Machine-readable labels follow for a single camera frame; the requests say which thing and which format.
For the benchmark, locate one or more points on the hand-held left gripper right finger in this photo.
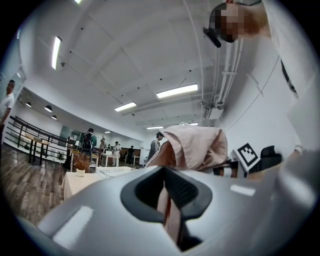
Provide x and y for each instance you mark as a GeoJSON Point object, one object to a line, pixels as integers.
{"type": "Point", "coordinates": [237, 212]}

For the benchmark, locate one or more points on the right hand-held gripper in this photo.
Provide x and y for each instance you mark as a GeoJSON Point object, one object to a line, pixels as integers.
{"type": "Point", "coordinates": [246, 156]}

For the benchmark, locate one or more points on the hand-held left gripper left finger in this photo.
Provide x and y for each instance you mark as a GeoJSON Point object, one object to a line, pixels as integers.
{"type": "Point", "coordinates": [100, 220]}

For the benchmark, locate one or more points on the pink clothes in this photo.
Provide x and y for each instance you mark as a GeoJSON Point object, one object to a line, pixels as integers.
{"type": "Point", "coordinates": [197, 147]}

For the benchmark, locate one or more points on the white plastic laundry basket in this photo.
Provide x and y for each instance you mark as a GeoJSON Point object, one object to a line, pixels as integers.
{"type": "Point", "coordinates": [112, 171]}

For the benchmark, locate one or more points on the beige checkered tablecloth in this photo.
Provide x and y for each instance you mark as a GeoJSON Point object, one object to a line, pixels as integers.
{"type": "Point", "coordinates": [77, 185]}

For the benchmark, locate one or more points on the dried plant in white pot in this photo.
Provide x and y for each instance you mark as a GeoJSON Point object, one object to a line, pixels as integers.
{"type": "Point", "coordinates": [82, 162]}

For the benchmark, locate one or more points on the wooden desk with white legs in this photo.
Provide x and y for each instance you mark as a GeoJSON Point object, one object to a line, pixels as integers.
{"type": "Point", "coordinates": [94, 156]}

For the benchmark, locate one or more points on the white ceiling pipes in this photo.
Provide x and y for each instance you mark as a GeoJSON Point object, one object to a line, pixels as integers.
{"type": "Point", "coordinates": [226, 75]}

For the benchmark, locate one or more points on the long ceiling light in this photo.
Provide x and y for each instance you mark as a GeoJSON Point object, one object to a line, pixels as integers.
{"type": "Point", "coordinates": [56, 52]}
{"type": "Point", "coordinates": [125, 106]}
{"type": "Point", "coordinates": [155, 127]}
{"type": "Point", "coordinates": [177, 90]}

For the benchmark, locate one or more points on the wooden desk with black legs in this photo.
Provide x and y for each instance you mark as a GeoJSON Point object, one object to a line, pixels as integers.
{"type": "Point", "coordinates": [40, 142]}

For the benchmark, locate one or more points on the black pendant lamp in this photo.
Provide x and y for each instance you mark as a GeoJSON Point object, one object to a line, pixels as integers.
{"type": "Point", "coordinates": [28, 104]}
{"type": "Point", "coordinates": [48, 109]}
{"type": "Point", "coordinates": [54, 117]}

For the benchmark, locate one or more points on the black metal railing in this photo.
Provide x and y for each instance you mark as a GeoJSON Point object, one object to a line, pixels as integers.
{"type": "Point", "coordinates": [27, 122]}

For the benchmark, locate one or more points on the person's white shirt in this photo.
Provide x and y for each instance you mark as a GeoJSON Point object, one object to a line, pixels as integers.
{"type": "Point", "coordinates": [295, 37]}

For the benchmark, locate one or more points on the person's head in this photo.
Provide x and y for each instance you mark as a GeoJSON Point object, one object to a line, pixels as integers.
{"type": "Point", "coordinates": [255, 22]}

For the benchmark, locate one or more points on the black head camera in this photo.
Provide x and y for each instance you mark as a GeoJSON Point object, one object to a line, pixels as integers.
{"type": "Point", "coordinates": [212, 37]}

